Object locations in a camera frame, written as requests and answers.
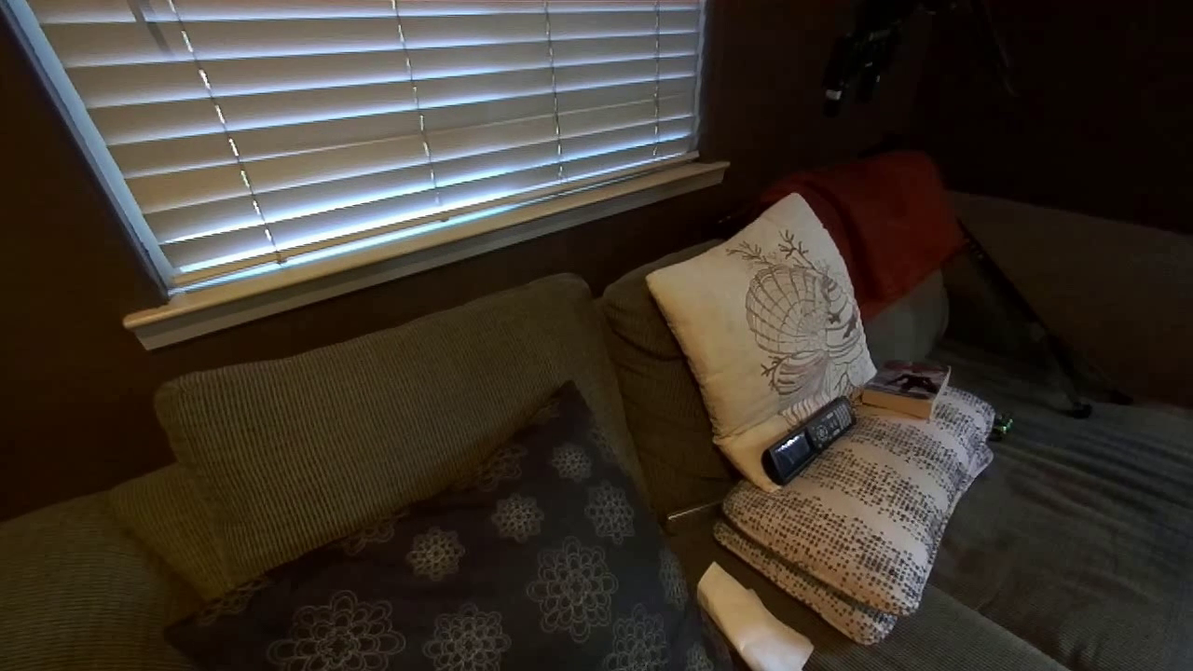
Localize black remote control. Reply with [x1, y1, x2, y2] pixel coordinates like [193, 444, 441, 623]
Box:
[761, 400, 852, 485]

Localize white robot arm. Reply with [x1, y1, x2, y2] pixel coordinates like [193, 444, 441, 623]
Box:
[818, 0, 941, 116]

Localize white embroidered throw pillow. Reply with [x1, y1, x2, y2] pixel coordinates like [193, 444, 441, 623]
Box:
[646, 195, 876, 491]

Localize dark floral throw pillow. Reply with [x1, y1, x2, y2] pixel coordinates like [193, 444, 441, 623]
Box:
[167, 388, 728, 671]

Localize grey patterned flat pillow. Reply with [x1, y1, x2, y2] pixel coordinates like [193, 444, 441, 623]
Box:
[712, 388, 996, 645]

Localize small book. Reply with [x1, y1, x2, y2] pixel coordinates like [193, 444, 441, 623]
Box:
[858, 361, 950, 419]

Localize red throw blanket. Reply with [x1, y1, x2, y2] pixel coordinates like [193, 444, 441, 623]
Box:
[755, 149, 964, 316]

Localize white folded paper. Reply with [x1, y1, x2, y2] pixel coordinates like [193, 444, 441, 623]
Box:
[695, 564, 812, 671]

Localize white window blinds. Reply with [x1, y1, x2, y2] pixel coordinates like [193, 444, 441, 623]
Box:
[2, 0, 703, 295]

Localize white window sill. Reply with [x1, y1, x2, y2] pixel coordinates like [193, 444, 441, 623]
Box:
[123, 162, 728, 351]

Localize olive green sofa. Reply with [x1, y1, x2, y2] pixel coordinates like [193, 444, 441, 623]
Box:
[0, 187, 1193, 671]

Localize black tripod stand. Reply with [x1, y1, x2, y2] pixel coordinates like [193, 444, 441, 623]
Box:
[961, 233, 1130, 419]

